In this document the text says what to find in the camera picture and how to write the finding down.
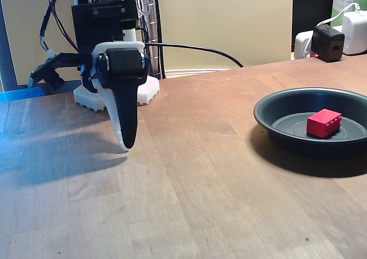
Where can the red lego block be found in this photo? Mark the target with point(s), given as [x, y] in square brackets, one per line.
[318, 124]

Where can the dark round metal bin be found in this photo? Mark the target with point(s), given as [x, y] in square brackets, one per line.
[286, 104]

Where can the white power strip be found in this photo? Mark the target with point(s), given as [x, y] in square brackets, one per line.
[301, 44]

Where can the black panel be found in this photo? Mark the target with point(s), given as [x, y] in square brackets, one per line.
[312, 4]

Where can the black cube charger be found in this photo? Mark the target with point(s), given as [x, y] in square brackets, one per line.
[327, 42]

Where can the white power adapter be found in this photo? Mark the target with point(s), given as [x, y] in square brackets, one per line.
[355, 32]

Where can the camera board on black mount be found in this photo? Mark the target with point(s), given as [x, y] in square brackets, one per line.
[51, 67]

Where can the grey post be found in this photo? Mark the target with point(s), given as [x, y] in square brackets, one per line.
[7, 55]

